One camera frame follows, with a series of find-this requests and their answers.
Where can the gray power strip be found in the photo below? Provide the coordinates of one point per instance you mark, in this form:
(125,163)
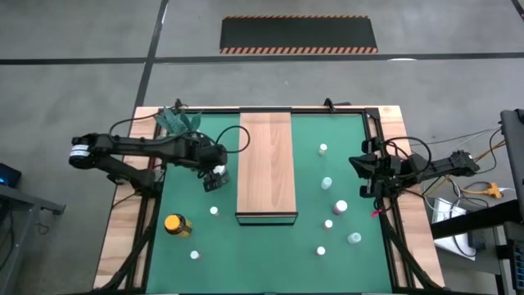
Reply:
(477,241)

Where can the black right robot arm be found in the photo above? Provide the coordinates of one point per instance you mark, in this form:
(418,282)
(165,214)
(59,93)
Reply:
(446,166)

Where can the red tag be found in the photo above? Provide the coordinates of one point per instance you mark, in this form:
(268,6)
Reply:
(375,212)

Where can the black desk beam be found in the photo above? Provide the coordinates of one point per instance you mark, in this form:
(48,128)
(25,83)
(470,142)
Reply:
(471,221)

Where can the white translucent pill bottle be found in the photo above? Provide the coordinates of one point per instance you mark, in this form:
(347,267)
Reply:
(354,237)
(326,182)

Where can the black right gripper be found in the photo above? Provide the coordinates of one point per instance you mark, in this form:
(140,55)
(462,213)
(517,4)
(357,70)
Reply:
(389,172)

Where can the yellow power splitter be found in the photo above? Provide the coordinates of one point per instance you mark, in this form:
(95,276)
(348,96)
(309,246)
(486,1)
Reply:
(494,190)

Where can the pink bottle white cap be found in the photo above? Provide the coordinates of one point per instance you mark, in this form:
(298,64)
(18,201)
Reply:
(340,205)

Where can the snake plant in white pot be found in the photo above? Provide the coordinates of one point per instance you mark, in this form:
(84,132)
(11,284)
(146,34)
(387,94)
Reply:
(174,121)

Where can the black table clamp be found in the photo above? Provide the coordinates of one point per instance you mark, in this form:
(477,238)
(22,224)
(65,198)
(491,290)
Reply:
(178,105)
(329,105)

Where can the green table mat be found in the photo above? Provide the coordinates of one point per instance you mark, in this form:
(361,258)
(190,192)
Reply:
(229,270)

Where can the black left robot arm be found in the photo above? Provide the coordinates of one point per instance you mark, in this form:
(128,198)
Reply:
(135,145)

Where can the gray metal cart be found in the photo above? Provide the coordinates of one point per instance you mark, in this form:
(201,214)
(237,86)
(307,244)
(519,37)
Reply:
(16,196)

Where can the black hazard-striped floor mat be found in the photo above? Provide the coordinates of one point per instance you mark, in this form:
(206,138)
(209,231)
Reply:
(299,33)

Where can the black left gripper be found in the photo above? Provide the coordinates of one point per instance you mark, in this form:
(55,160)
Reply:
(210,155)

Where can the pink container with lid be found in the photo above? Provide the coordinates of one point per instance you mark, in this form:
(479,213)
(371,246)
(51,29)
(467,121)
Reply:
(327,223)

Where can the wooden shelf black metal frame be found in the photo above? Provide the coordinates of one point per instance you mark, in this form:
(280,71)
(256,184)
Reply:
(270,180)

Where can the blue-lit black device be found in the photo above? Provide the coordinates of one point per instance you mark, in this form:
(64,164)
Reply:
(10,174)

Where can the large amber bottle yellow lid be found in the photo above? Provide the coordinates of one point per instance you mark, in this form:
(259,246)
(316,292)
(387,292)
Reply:
(174,223)

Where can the black table frame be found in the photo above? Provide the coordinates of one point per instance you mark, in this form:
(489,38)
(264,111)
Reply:
(213,110)

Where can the white papers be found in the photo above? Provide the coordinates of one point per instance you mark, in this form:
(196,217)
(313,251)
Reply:
(446,211)

